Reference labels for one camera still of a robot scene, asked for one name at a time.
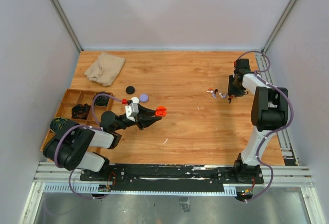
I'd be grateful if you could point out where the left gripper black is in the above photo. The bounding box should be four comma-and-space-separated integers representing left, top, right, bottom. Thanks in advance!
114, 104, 162, 131

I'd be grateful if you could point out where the orange round charging case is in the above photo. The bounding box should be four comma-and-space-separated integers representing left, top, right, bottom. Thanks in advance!
155, 106, 167, 117

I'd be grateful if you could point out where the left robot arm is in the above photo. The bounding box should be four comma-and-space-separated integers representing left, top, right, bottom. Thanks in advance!
43, 102, 167, 181

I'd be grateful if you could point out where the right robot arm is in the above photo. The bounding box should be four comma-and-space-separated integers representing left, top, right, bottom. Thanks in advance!
225, 59, 289, 183

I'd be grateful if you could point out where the white round charging case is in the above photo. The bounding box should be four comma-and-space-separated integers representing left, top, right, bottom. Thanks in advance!
131, 97, 140, 104

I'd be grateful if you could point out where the purple round charging case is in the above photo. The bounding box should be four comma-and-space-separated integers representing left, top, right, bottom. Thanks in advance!
139, 94, 149, 103

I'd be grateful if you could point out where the black round charging case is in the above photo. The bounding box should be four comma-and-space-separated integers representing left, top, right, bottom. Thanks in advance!
125, 86, 135, 95

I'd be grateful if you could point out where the beige folded cloth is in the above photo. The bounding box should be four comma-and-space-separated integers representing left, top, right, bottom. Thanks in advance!
84, 52, 125, 87

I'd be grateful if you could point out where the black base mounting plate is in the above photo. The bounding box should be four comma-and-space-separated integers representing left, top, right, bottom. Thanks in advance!
80, 164, 264, 193

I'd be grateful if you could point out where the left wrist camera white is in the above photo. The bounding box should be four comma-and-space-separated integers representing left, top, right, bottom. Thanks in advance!
125, 102, 139, 122

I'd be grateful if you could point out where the black coiled strap upper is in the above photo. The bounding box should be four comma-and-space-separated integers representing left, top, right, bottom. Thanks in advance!
93, 91, 112, 106

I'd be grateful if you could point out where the black coiled strap middle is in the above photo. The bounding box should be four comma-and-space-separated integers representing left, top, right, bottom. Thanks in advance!
71, 103, 90, 120

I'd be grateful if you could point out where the black yellow coiled strap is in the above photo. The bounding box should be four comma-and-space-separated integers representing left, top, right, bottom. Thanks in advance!
50, 117, 69, 134

